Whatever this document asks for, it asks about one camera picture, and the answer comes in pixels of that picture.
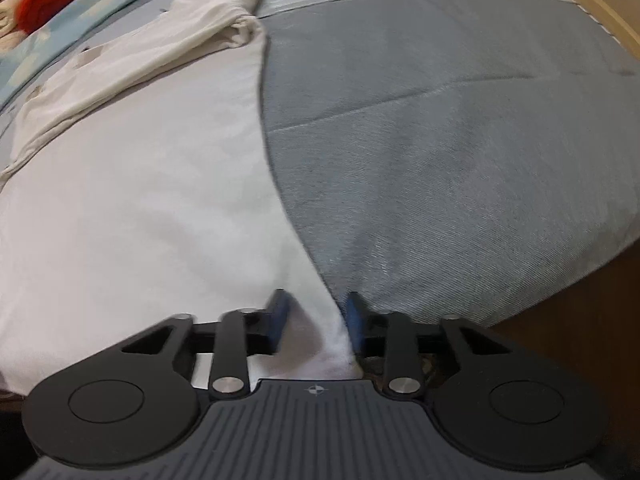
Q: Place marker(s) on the grey printed bed sheet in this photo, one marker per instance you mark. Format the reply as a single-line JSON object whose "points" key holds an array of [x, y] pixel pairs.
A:
{"points": [[468, 156]]}

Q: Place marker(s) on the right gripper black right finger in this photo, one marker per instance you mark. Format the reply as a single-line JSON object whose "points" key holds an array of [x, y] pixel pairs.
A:
{"points": [[490, 398]]}

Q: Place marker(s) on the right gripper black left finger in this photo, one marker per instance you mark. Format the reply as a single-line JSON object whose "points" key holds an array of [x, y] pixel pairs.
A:
{"points": [[140, 397]]}

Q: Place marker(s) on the light blue patterned pillowcase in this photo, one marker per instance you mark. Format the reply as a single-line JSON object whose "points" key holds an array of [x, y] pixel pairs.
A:
{"points": [[36, 51]]}

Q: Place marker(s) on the white t-shirt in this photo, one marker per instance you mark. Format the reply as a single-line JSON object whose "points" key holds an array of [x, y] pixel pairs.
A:
{"points": [[138, 188]]}

